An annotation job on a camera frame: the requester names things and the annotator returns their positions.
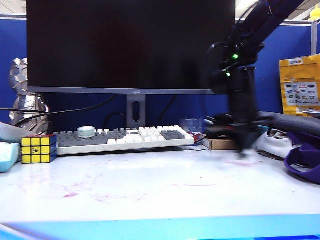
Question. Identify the white and grey mechanical keyboard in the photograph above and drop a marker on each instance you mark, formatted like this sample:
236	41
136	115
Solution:
125	142

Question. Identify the purple fabric bag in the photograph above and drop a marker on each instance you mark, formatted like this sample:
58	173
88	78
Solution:
305	155

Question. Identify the light blue wet wipes pack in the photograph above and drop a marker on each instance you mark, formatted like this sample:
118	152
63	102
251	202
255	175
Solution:
8	157

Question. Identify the round white tape roll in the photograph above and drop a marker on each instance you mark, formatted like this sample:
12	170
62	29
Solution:
86	131

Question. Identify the silver faceted figurine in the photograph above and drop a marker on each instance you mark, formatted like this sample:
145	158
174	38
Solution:
20	100

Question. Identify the yellow printed paper bag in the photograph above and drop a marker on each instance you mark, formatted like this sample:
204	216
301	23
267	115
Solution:
300	75

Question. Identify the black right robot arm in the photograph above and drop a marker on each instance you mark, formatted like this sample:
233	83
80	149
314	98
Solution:
262	22

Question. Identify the grey white flat board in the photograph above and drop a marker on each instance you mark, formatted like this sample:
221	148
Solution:
12	131

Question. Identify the yellow rubber duck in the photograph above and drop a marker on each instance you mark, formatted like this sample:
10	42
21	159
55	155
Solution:
315	13

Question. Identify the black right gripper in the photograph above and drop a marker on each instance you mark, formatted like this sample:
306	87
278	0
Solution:
242	100

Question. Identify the black computer monitor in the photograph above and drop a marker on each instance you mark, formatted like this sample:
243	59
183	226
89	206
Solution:
125	45

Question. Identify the Rubik's cube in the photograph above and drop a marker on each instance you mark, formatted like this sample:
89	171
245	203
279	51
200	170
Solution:
36	150

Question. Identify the grey fabric laptop sleeve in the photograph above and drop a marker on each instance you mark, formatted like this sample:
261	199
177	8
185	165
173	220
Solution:
295	122

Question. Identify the clear plastic cup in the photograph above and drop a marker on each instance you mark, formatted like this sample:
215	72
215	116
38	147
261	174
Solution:
191	124

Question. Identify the white cloth bag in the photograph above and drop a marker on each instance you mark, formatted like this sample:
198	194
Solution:
272	145

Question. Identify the flat brown cardboard box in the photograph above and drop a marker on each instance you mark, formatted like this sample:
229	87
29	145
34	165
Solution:
220	144

